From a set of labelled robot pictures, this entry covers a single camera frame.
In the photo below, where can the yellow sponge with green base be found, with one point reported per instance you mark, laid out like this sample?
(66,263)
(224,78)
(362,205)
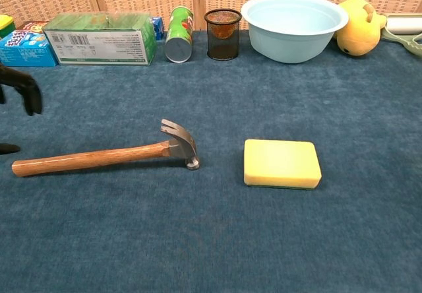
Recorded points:
(280,162)

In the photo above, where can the black mesh pen holder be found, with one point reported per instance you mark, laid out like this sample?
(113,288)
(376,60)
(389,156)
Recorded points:
(223,35)

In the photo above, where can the yellow and green sponge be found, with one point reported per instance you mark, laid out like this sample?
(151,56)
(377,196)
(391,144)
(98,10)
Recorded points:
(6,25)

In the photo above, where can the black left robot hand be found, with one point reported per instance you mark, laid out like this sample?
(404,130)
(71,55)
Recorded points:
(31,90)

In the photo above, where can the white paper roll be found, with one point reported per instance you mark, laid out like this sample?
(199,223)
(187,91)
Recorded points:
(403,25)

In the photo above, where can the green chips can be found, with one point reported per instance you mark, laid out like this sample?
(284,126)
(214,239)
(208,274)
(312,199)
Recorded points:
(179,39)

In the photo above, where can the blue table cloth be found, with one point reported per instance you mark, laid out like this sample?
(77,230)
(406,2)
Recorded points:
(211,207)

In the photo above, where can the yellow plush toy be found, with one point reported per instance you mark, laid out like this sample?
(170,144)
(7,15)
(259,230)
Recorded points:
(357,30)

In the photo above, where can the pale green plastic tool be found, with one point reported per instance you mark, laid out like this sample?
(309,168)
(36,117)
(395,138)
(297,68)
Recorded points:
(407,42)

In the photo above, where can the green clear-topped carton box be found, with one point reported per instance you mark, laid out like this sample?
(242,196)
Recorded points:
(102,42)

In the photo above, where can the small blue box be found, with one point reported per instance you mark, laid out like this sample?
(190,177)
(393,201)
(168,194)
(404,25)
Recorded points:
(159,27)

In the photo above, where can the light blue plastic basin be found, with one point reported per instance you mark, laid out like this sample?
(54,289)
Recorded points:
(293,29)

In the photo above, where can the blue snack box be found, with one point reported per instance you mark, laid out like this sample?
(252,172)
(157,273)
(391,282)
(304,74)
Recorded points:
(26,50)

